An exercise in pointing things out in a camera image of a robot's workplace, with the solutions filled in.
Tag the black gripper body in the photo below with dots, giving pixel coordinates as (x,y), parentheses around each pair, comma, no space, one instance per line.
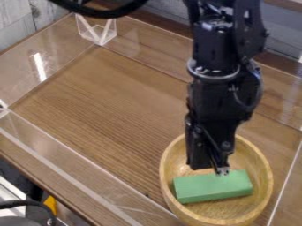
(221,103)

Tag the clear acrylic corner bracket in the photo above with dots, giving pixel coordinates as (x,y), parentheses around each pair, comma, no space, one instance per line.
(98,34)

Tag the clear acrylic front wall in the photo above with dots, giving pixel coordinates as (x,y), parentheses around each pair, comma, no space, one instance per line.
(87,188)

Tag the light wooden bowl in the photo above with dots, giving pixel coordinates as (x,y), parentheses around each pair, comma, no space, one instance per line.
(230,212)

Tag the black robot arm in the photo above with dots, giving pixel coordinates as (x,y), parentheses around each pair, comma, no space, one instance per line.
(229,37)

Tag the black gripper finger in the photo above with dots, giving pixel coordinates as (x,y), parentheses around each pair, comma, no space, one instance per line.
(196,156)
(219,154)

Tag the green rectangular block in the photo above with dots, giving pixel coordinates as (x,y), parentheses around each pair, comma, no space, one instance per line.
(207,187)

